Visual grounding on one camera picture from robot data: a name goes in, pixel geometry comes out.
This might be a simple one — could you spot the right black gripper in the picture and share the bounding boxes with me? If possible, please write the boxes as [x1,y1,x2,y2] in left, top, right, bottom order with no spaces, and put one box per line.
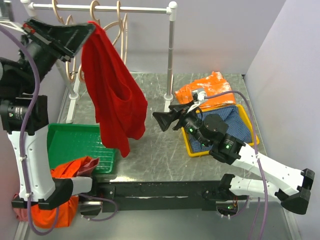
[152,100,210,147]

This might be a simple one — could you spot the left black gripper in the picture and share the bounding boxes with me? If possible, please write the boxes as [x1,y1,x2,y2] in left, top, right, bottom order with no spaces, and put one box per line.
[16,15,95,94]

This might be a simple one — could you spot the red t shirt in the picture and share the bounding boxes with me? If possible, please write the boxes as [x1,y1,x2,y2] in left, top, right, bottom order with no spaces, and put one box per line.
[81,21,148,158]

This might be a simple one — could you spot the wooden hanger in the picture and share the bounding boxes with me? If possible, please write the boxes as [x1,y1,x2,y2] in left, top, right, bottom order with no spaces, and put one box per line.
[103,0,128,65]
[78,0,101,82]
[51,0,77,82]

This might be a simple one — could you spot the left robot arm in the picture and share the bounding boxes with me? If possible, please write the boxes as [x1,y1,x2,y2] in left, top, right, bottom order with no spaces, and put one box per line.
[0,18,100,210]

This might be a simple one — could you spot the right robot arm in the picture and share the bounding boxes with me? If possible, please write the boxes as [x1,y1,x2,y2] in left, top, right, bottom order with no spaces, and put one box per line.
[152,103,315,215]

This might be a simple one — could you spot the blue checkered shirt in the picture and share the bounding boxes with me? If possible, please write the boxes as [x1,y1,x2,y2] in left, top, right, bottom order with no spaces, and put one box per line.
[188,105,253,153]

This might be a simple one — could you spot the white clothes rack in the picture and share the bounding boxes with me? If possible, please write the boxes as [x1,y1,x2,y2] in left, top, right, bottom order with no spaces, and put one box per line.
[20,0,178,112]

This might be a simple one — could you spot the orange white cloth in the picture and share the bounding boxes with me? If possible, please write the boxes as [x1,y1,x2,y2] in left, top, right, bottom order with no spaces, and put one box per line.
[175,71,236,111]

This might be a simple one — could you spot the yellow plastic tray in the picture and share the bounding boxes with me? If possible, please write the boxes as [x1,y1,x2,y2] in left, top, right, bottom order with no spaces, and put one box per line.
[181,104,260,158]

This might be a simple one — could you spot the black base bar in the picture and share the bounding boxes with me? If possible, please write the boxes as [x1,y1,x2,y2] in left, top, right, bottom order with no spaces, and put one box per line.
[81,180,246,213]

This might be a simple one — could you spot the green plastic tray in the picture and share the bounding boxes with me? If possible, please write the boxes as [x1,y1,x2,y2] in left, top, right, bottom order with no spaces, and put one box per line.
[47,123,116,175]

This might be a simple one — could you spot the pink cloth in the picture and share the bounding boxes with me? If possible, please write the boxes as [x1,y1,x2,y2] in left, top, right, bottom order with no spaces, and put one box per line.
[12,156,101,222]

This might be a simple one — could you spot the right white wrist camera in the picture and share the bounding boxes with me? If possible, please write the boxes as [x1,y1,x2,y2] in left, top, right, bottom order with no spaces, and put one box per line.
[187,88,207,113]

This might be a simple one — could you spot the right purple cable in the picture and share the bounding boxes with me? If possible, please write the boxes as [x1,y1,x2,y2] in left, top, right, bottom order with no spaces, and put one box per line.
[203,90,269,240]

